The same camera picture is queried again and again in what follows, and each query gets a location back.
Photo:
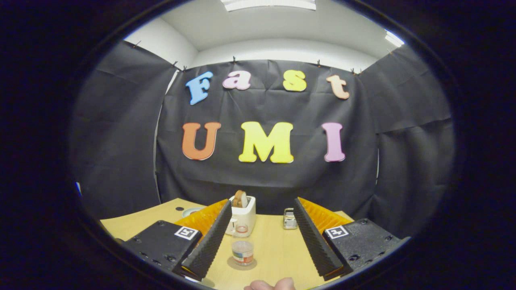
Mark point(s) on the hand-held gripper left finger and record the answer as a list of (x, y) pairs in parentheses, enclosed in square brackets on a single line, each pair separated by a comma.
[(209, 243)]

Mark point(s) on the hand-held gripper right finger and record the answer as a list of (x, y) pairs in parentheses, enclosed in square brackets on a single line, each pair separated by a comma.
[(312, 241)]

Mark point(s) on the clear plastic juice bottle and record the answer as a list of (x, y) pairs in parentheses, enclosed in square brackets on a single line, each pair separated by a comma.
[(242, 251)]

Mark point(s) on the round brown coaster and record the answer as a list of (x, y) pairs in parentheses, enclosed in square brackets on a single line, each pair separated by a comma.
[(242, 268)]

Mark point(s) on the wooden table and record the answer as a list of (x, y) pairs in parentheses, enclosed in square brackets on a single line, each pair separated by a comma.
[(278, 249)]

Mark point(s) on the green plate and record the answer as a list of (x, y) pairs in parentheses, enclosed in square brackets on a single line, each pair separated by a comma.
[(189, 211)]

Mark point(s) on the white toaster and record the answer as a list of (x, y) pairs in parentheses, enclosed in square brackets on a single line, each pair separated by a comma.
[(248, 217)]

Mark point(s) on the bread slice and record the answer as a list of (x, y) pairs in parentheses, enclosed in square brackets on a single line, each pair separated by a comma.
[(240, 199)]

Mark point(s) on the small ceiling light panel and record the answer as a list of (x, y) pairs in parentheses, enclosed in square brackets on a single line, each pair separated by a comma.
[(394, 39)]

